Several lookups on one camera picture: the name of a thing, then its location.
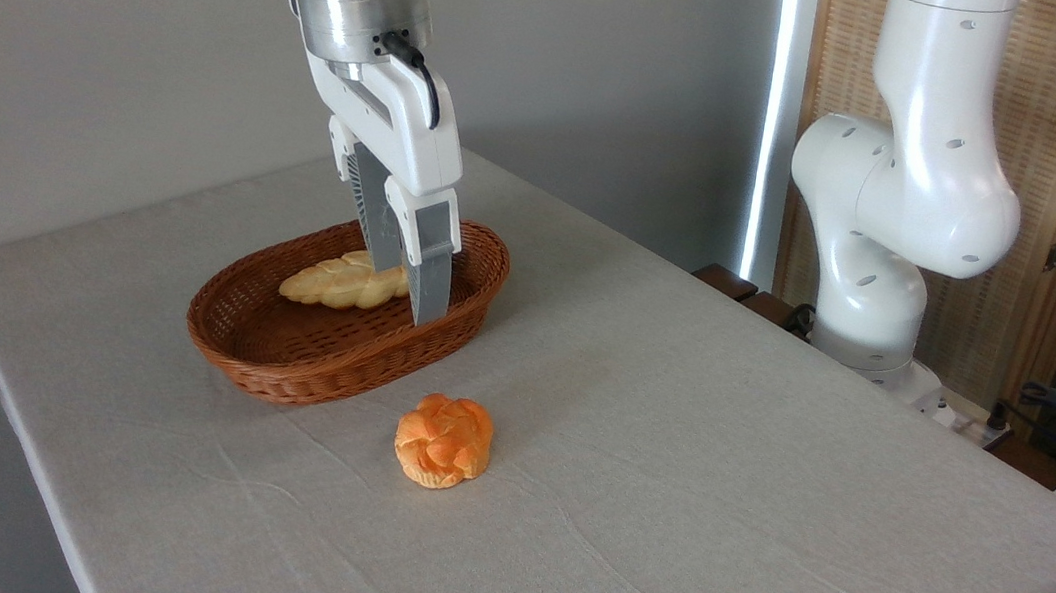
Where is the brown wicker basket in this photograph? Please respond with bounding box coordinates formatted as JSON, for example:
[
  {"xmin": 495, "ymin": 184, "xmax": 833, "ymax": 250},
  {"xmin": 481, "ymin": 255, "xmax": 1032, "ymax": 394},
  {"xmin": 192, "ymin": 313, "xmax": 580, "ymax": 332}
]
[{"xmin": 178, "ymin": 188, "xmax": 515, "ymax": 431}]

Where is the pale braided bread loaf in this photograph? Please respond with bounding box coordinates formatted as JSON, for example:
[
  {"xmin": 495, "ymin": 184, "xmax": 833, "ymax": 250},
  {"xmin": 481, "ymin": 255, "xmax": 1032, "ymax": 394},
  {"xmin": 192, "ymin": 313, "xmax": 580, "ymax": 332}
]
[{"xmin": 276, "ymin": 240, "xmax": 416, "ymax": 319}]

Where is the white power strip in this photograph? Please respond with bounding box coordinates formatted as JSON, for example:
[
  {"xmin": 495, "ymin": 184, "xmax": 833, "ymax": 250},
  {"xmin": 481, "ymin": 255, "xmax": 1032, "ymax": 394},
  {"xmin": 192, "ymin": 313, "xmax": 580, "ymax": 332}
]
[{"xmin": 918, "ymin": 388, "xmax": 1020, "ymax": 453}]

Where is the round orange bread roll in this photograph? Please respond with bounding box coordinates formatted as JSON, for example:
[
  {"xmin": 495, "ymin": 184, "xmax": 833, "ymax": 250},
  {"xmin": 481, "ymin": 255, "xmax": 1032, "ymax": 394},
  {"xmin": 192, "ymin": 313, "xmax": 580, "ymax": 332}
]
[{"xmin": 389, "ymin": 389, "xmax": 498, "ymax": 496}]

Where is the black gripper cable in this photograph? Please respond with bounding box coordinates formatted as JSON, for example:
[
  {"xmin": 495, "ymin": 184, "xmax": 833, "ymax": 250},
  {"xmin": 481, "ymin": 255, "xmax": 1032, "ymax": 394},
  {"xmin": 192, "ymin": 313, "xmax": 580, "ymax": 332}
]
[{"xmin": 370, "ymin": 30, "xmax": 452, "ymax": 133}]

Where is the dark wooden block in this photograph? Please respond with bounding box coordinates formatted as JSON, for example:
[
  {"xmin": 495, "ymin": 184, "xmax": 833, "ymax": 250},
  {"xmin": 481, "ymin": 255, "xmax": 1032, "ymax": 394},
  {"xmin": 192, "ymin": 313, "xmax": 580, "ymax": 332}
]
[
  {"xmin": 689, "ymin": 262, "xmax": 762, "ymax": 304},
  {"xmin": 735, "ymin": 287, "xmax": 819, "ymax": 341}
]

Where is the grey tablecloth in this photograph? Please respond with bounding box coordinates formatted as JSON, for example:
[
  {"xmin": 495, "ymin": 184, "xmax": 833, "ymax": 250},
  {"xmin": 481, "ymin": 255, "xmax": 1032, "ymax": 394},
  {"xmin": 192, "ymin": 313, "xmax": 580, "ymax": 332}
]
[{"xmin": 0, "ymin": 81, "xmax": 1056, "ymax": 593}]

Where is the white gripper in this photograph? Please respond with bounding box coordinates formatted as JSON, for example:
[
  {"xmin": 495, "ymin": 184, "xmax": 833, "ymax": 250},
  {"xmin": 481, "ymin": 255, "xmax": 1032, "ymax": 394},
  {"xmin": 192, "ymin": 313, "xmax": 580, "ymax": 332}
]
[{"xmin": 274, "ymin": 42, "xmax": 486, "ymax": 332}]

